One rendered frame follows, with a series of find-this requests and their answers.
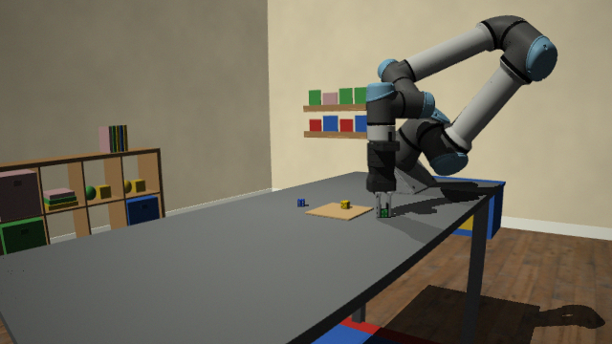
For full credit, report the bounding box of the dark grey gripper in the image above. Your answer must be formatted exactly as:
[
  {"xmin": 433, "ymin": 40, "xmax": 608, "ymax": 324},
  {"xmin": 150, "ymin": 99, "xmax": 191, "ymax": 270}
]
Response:
[{"xmin": 366, "ymin": 125, "xmax": 400, "ymax": 218}]

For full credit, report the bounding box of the tan flat mat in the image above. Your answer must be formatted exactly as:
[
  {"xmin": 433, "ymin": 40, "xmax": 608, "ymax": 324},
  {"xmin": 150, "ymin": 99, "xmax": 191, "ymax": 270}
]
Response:
[{"xmin": 305, "ymin": 203, "xmax": 374, "ymax": 221}]

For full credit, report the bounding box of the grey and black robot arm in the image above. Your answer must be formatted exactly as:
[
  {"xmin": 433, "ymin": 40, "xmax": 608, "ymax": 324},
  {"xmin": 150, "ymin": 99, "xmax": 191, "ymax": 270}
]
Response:
[{"xmin": 366, "ymin": 15, "xmax": 557, "ymax": 176}]

